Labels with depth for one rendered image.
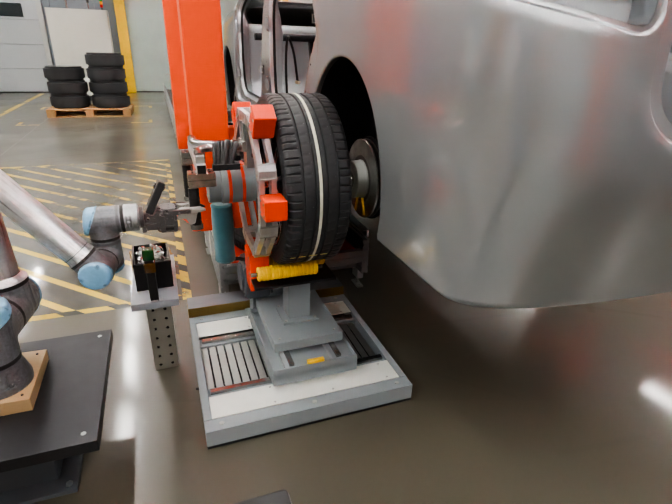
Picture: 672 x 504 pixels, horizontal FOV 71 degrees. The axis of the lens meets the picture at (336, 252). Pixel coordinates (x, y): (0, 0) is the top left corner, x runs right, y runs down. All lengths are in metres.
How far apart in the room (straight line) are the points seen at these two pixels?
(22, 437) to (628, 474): 1.96
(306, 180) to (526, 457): 1.27
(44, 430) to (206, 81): 1.41
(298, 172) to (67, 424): 1.04
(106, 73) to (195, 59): 7.84
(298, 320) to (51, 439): 1.00
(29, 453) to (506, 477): 1.49
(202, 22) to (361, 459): 1.79
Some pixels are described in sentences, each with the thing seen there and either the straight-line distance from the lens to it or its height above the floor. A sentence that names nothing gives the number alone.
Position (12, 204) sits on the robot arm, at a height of 0.93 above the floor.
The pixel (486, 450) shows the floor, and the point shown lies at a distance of 1.95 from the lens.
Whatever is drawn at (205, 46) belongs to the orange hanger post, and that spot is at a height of 1.33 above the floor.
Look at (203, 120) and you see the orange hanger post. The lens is 2.18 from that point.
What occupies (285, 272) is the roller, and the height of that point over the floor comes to 0.52.
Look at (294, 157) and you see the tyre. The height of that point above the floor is 1.01.
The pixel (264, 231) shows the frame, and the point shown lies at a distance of 1.64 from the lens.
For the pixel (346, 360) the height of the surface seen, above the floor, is 0.15.
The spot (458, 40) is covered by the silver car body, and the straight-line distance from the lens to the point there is 1.17.
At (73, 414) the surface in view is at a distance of 1.71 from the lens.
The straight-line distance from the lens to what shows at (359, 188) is 1.87.
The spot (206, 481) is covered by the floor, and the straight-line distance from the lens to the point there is 1.80.
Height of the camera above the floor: 1.35
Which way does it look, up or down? 24 degrees down
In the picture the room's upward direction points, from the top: 2 degrees clockwise
